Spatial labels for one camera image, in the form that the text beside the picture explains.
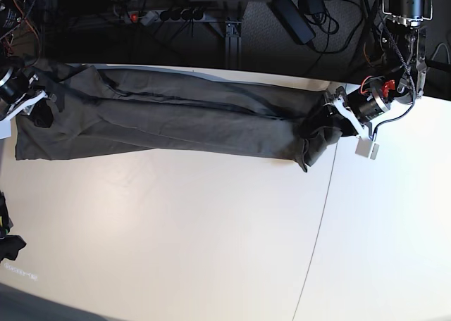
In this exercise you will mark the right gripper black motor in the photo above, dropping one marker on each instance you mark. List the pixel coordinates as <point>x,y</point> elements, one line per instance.
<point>18,95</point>

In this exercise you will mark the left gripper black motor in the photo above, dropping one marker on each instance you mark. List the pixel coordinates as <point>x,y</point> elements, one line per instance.
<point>352,113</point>

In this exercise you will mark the grey-green T-shirt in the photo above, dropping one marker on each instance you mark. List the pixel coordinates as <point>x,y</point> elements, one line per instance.
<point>100,112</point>

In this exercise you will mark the robot arm with right gripper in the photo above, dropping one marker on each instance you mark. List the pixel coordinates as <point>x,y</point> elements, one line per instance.
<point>16,14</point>

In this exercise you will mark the robot arm with left gripper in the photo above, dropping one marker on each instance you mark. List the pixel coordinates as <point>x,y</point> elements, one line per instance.
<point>403,44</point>

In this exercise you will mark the black tripod stand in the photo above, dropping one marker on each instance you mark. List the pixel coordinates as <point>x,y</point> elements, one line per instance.
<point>445,67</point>

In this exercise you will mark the black power adapter brick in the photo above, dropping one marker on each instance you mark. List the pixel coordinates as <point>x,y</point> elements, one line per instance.
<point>294,23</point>

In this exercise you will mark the black clothes pile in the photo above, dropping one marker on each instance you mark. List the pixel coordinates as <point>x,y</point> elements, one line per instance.
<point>10,244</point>

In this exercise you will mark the grey power strip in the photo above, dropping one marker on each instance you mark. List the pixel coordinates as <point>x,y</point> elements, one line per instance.
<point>173,15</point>

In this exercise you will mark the white label sticker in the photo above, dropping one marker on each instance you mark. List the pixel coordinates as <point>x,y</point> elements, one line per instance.
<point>20,272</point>

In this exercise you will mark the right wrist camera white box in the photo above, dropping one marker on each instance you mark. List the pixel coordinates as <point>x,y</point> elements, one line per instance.
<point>5,129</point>

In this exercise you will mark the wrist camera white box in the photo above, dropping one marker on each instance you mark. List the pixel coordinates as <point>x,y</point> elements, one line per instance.
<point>367,148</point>
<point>5,129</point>

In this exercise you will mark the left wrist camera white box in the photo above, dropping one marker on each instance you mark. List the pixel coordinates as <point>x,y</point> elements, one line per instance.
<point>367,148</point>

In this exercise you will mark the aluminium frame post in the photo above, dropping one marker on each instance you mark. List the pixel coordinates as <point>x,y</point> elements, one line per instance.
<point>233,13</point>

